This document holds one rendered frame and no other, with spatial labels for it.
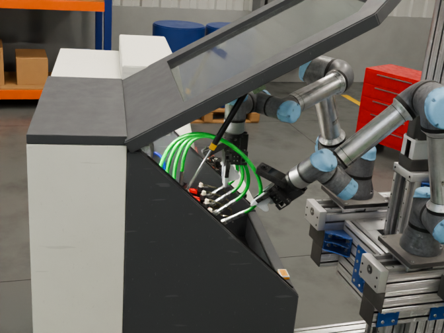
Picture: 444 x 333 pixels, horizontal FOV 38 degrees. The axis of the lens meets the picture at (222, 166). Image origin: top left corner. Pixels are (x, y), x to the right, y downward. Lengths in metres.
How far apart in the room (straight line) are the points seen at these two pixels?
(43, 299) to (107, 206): 0.37
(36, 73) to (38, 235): 5.60
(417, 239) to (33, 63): 5.74
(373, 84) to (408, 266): 4.36
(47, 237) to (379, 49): 8.46
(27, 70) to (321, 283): 4.51
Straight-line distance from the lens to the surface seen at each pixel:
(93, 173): 1.89
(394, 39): 10.14
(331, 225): 2.76
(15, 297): 3.91
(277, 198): 2.14
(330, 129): 2.71
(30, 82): 7.52
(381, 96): 6.51
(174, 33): 6.92
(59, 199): 1.92
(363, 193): 2.76
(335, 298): 4.05
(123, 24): 8.64
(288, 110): 2.17
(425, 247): 2.38
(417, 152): 2.54
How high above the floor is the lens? 2.09
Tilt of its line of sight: 21 degrees down
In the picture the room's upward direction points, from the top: 5 degrees clockwise
